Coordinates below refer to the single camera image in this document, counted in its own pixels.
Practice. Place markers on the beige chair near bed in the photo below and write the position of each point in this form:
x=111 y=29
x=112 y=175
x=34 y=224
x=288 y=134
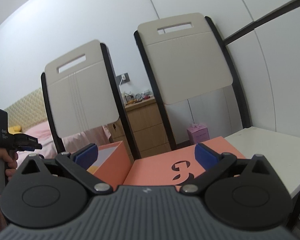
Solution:
x=80 y=93

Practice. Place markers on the open pink cardboard box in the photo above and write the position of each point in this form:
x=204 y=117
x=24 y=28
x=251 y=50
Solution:
x=112 y=165

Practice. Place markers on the yellow plush toy on bed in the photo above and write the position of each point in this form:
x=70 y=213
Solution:
x=15 y=129

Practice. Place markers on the beige chair by wall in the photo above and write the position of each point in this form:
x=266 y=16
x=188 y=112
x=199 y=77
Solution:
x=185 y=56

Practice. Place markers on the person's left hand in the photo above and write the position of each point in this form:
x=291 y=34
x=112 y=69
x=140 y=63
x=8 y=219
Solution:
x=10 y=161

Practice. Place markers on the clutter on nightstand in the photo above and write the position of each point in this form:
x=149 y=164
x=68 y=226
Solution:
x=130 y=98

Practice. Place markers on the wooden nightstand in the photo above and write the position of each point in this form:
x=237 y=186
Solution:
x=148 y=129

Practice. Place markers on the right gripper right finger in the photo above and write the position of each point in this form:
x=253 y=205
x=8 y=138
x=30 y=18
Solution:
x=246 y=194

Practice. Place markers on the pink box lid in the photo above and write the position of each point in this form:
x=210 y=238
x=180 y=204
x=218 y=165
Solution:
x=170 y=168

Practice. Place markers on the bed with pink bedding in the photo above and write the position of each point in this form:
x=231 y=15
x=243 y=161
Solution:
x=29 y=113

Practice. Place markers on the wall power outlet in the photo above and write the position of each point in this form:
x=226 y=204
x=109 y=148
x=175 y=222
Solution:
x=123 y=78

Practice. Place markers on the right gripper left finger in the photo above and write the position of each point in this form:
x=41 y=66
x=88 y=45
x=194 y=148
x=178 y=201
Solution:
x=45 y=193

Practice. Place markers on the small pink gift box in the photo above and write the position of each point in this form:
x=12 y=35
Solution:
x=198 y=133

